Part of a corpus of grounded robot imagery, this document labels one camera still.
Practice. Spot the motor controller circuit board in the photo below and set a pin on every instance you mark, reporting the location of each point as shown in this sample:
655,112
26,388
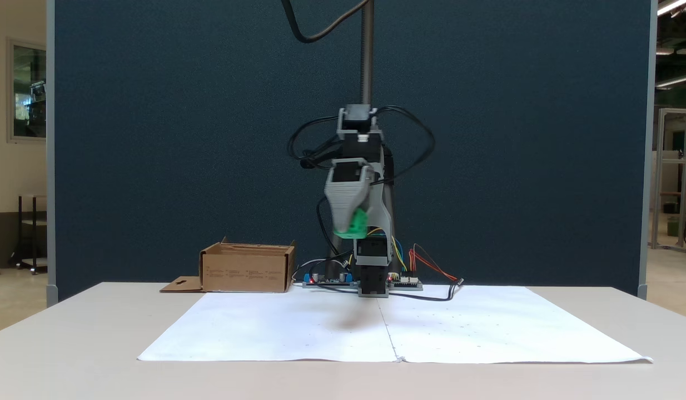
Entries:
405,284

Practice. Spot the black shelf cart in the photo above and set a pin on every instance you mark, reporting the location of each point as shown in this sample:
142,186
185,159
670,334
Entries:
20,233

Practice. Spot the dark blue partition panel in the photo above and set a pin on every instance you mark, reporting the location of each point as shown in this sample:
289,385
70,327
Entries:
182,139

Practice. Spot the blue power circuit board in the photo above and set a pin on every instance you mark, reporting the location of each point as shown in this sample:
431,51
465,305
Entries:
326,281

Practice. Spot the framed wall window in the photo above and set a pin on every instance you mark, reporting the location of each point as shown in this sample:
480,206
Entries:
29,89

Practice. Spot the brown cardboard box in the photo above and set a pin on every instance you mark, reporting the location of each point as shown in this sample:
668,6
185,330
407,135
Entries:
245,272

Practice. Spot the white paper sheet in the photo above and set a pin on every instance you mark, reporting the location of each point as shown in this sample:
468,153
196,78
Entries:
293,333

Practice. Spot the aluminium frame structure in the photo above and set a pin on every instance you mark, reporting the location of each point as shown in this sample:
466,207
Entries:
661,166

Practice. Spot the ceiling light strip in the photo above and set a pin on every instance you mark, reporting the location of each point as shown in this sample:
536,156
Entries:
671,5
676,80

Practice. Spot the grey ridged tapered gripper finger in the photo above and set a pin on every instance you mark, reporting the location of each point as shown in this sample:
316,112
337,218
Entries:
346,203

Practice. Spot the green dice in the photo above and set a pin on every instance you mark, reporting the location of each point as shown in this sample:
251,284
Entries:
358,223

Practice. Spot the black camera stand pole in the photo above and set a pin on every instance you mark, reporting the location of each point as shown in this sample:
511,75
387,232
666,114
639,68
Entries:
367,55

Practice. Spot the small green container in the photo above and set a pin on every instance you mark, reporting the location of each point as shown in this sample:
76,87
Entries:
675,225

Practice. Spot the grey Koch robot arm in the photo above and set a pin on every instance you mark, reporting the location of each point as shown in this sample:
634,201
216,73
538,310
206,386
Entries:
381,194

